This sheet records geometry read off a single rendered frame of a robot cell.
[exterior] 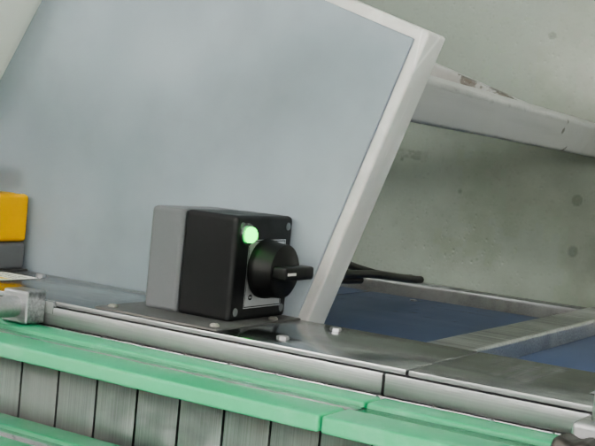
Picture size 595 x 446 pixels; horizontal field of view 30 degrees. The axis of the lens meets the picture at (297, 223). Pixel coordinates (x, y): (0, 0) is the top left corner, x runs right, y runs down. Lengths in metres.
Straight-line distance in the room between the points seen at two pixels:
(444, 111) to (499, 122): 0.14
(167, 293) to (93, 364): 0.14
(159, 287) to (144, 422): 0.11
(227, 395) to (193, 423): 0.13
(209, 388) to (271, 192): 0.26
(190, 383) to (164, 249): 0.19
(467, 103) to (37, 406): 0.48
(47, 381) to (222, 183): 0.21
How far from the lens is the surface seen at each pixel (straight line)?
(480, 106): 1.09
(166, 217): 0.85
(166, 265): 0.85
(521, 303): 1.34
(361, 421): 0.63
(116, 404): 0.83
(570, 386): 0.72
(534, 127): 1.25
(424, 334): 1.01
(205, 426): 0.78
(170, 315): 0.83
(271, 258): 0.82
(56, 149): 1.04
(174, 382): 0.69
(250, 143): 0.91
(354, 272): 1.09
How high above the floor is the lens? 1.51
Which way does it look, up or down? 59 degrees down
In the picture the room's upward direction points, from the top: 90 degrees counter-clockwise
